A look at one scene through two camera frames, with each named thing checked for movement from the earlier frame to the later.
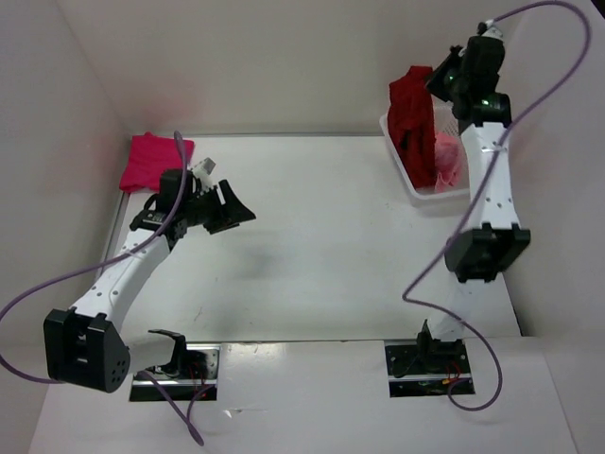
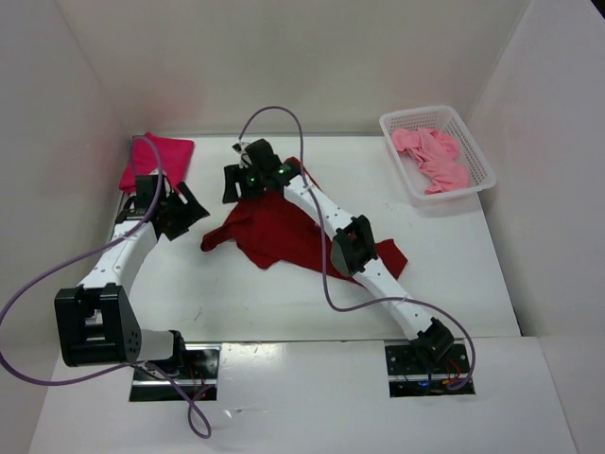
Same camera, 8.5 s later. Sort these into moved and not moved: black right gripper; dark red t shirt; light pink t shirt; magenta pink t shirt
Moved: black right gripper; dark red t shirt
Not moved: light pink t shirt; magenta pink t shirt
